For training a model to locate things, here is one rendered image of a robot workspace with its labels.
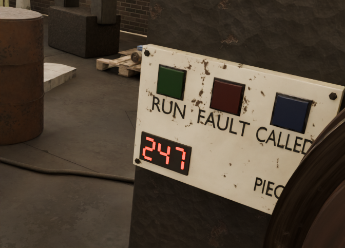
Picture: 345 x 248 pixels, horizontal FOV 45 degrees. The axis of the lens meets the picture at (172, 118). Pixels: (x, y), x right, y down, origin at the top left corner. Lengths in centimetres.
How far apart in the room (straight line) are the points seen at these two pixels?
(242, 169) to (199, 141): 7
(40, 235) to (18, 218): 19
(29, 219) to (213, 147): 189
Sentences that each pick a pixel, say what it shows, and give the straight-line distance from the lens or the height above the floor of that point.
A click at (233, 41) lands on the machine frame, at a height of 127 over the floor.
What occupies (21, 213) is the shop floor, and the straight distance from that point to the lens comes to 243.
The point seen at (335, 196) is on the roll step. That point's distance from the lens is 37.
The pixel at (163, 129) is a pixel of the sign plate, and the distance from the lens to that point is 58.
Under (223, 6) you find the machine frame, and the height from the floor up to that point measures 130.
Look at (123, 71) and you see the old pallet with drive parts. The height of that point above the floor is 6.
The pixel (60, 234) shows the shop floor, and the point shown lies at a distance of 226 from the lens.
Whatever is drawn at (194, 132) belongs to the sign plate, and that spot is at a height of 114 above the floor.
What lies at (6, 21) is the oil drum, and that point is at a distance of 293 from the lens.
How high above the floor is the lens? 135
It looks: 21 degrees down
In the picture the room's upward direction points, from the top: 7 degrees clockwise
